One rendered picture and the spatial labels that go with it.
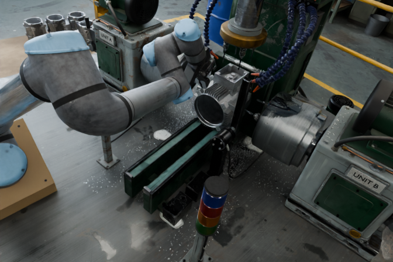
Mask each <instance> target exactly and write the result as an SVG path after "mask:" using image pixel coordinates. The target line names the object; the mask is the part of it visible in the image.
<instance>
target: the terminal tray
mask: <svg viewBox="0 0 393 262"><path fill-rule="evenodd" d="M230 64H231V63H229V64H228V65H226V66H225V67H223V68H221V69H220V70H219V71H217V72H215V75H214V78H213V84H214V83H216V84H217V83H218V84H219V85H220V84H221V86H222V85H223V87H224V86H225V88H226V87H227V89H228V91H229V90H230V95H231V96H234V95H235V94H237V93H238V92H239V90H240V86H241V83H242V79H243V78H244V77H247V78H248V76H249V72H248V71H246V70H244V69H242V68H239V67H238V66H236V65H233V64H231V65H230ZM238 68H239V70H238ZM245 71H246V72H245ZM218 73H219V74H218ZM233 80H235V81H233Z"/></svg>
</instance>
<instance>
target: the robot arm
mask: <svg viewBox="0 0 393 262"><path fill-rule="evenodd" d="M24 49H25V53H26V54H27V55H28V57H27V58H25V59H24V60H23V61H22V63H21V65H20V69H19V73H18V74H16V75H15V76H14V77H13V78H11V79H10V80H9V81H7V82H6V83H4V84H3V85H2V86H0V189H1V188H7V187H10V186H12V185H14V184H16V183H17V182H19V181H20V180H21V179H22V178H23V176H24V175H25V173H26V171H27V167H28V160H27V157H26V154H25V152H24V151H23V150H22V149H21V148H20V147H19V146H18V144H17V142H16V140H15V138H14V136H13V134H12V132H11V130H10V128H11V126H12V125H13V122H14V120H15V119H17V118H19V117H21V116H22V115H24V114H26V113H28V112H29V111H31V110H32V109H34V108H36V107H38V106H39V105H41V104H43V103H45V102H47V103H52V105H53V107H54V109H55V111H56V114H57V115H58V117H59V118H60V119H61V120H62V121H63V122H64V123H65V124H66V125H67V126H69V127H70V128H72V129H74V130H76V131H78V132H80V133H84V134H87V135H92V136H110V135H115V134H117V133H120V132H122V131H124V130H126V129H127V128H129V127H130V125H131V124H132V122H133V121H134V120H136V119H138V118H140V117H142V116H144V115H146V114H148V113H150V112H151V111H153V110H155V109H157V108H159V107H161V106H163V105H165V104H167V103H169V102H171V101H173V103H174V104H175V105H177V104H180V103H182V102H184V101H187V100H189V99H191V98H192V97H193V92H192V89H191V88H192V85H193V83H194V81H195V82H196V83H197V84H198V85H199V86H200V87H201V88H203V89H207V88H208V86H209V83H210V81H211V80H212V78H213V75H211V76H209V75H208V74H209V73H210V72H211V71H212V70H213V71H214V70H215V68H216V67H217V66H216V62H215V59H214V58H212V57H211V55H210V52H209V48H208V47H206V46H204V43H203V41H202V37H201V31H200V30H199V27H198V24H197V23H196V21H194V20H193V19H189V18H186V19H182V20H180V21H179V22H178V23H177V24H176V26H175V31H174V32H172V33H170V34H168V35H166V36H163V37H161V38H159V39H157V40H153V41H152V42H150V43H148V44H147V45H145V46H144V47H143V52H144V55H145V57H146V59H147V61H148V63H149V65H150V66H151V67H154V66H157V68H158V70H159V73H160V75H161V77H162V79H161V80H158V81H155V82H152V83H149V84H147V85H144V86H141V87H138V88H135V89H132V90H130V91H126V92H124V93H121V94H119V93H117V92H111V93H110V92H109V90H108V88H107V86H106V84H105V82H104V80H103V78H102V75H101V73H100V72H99V70H98V67H97V65H96V63H95V61H94V59H93V57H92V54H91V52H90V50H89V46H87V44H86V42H85V40H84V38H83V37H82V35H81V34H80V33H78V32H75V31H70V30H68V31H60V32H53V33H48V34H45V35H41V36H38V37H35V38H32V39H30V40H28V41H27V42H26V43H25V44H24ZM182 53H184V55H185V57H186V59H187V61H188V64H187V66H186V68H185V71H183V69H182V67H181V64H180V62H179V59H178V57H177V56H179V55H181V54H182ZM210 60H212V62H211V61H210ZM214 63H215V66H214V68H213V64H214Z"/></svg>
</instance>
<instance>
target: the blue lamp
mask: <svg viewBox="0 0 393 262"><path fill-rule="evenodd" d="M227 194H228V193H227ZM227 194H226V195H225V196H223V197H214V196H211V195H209V194H208V193H207V192H206V190H205V187H204V188H203V192H202V200H203V202H204V204H205V205H206V206H208V207H210V208H220V207H221V206H223V205H224V203H225V201H226V197H227Z"/></svg>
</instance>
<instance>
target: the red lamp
mask: <svg viewBox="0 0 393 262"><path fill-rule="evenodd" d="M223 207H224V205H223V206H221V207H220V208H210V207H208V206H206V205H205V204H204V202H203V200H202V197H201V202H200V206H199V208H200V211H201V212H202V214H203V215H204V216H206V217H208V218H217V217H218V216H219V215H220V214H221V213H222V210H223Z"/></svg>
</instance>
